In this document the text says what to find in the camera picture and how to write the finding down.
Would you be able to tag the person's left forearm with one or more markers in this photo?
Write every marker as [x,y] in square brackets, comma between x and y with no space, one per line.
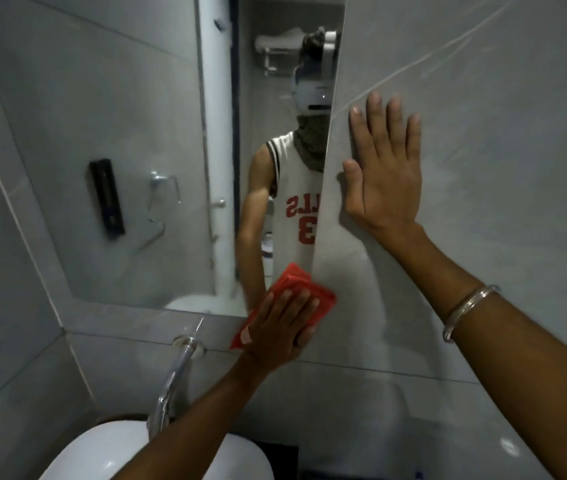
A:
[198,419]

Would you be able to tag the person's right forearm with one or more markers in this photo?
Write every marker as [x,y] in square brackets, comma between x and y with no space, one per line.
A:
[503,354]

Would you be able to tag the person's right little finger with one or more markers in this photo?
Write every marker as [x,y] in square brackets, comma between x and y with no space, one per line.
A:
[413,140]

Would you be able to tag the person's left hand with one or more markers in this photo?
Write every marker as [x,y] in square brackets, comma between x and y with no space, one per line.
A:
[276,339]

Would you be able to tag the chrome faucet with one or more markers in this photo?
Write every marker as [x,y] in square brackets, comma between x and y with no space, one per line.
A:
[176,374]

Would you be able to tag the person's left middle finger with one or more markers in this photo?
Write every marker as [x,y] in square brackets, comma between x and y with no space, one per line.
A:
[299,304]

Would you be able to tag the person's right hand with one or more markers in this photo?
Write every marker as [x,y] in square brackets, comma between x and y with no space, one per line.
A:
[386,187]

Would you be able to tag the wall mirror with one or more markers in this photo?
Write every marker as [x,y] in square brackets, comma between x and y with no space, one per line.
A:
[138,119]

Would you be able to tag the person's left little finger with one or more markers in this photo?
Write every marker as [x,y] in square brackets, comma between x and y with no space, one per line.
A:
[266,305]

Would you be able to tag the person's right thumb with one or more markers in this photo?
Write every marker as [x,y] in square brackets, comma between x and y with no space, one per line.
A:
[352,183]

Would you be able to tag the person's right middle finger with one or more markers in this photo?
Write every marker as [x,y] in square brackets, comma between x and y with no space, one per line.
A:
[376,124]

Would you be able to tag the white ceramic sink basin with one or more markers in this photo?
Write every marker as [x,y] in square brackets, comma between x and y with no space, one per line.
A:
[93,454]

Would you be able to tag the person's left thumb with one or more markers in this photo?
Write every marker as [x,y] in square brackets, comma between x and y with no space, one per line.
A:
[306,336]

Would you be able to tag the red cleaning cloth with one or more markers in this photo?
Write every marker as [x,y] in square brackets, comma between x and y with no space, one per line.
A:
[297,282]

